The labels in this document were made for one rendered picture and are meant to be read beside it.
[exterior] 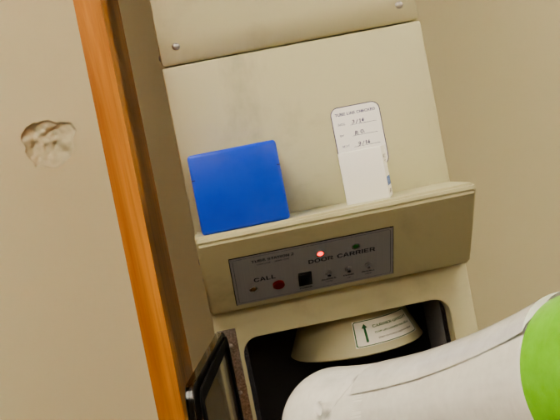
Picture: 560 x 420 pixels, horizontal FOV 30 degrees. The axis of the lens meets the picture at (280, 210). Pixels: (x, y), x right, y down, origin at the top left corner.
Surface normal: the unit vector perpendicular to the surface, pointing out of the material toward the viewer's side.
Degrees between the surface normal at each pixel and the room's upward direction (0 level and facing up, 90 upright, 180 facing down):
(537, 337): 52
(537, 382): 80
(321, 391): 41
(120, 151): 90
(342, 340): 66
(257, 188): 90
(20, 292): 90
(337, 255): 135
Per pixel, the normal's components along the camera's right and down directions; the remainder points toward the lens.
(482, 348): -0.85, -0.49
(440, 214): 0.19, 0.72
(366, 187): -0.17, 0.08
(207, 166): 0.08, 0.04
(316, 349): -0.69, -0.24
